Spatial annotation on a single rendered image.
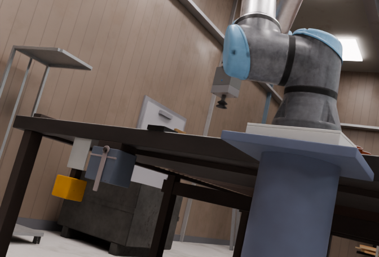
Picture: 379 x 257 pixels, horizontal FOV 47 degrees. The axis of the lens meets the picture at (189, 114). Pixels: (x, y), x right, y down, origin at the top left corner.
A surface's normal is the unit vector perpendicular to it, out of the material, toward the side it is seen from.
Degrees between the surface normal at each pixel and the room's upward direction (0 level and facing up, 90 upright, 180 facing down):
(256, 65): 133
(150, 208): 90
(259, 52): 102
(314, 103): 75
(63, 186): 90
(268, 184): 90
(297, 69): 124
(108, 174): 90
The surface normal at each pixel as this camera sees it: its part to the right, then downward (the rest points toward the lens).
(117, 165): 0.79, 0.06
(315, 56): 0.03, -0.15
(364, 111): -0.47, -0.29
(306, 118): -0.16, -0.47
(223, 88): -0.66, -0.30
